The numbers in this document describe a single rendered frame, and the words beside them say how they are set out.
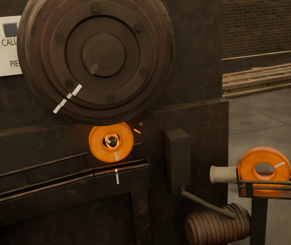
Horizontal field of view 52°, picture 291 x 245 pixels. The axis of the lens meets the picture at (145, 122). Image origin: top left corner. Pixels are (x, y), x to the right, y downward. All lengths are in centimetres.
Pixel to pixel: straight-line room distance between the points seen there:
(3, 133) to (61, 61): 39
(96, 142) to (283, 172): 61
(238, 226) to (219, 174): 20
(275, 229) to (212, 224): 89
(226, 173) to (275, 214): 105
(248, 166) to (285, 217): 105
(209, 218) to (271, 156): 30
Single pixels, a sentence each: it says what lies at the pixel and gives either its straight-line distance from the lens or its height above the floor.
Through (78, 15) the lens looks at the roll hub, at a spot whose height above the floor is 122.
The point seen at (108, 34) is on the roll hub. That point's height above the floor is 117.
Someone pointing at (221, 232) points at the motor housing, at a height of 49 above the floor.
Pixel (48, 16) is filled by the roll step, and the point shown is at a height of 123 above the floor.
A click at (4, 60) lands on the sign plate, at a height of 111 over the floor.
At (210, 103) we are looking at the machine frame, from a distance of 117.
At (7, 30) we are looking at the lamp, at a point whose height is 120.
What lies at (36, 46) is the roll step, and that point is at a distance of 91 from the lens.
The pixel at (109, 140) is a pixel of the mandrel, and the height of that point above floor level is 83.
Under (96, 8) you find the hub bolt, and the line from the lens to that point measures 83.
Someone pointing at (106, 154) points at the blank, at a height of 77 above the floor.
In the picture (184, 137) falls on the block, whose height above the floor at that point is 79.
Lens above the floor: 121
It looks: 20 degrees down
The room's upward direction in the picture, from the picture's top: 5 degrees counter-clockwise
